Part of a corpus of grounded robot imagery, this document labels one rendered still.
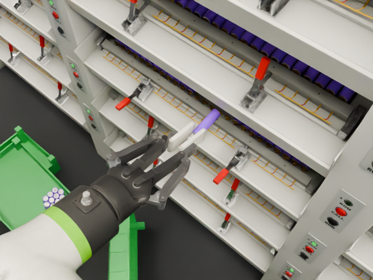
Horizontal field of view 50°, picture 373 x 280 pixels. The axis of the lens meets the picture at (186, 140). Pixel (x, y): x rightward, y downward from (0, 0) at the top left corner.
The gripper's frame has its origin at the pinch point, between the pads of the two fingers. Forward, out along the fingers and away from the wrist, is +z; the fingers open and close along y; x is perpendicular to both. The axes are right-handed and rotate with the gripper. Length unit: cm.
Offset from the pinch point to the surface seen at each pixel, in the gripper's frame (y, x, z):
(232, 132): -3.2, 3.9, 11.6
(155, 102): 15.7, 7.7, 9.6
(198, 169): 3.8, 25.8, 15.4
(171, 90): 13.4, 3.8, 11.7
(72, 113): 56, 46, 17
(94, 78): 37.5, 15.5, 11.0
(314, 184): -21.9, 3.3, 11.9
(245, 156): -8.2, 5.3, 9.5
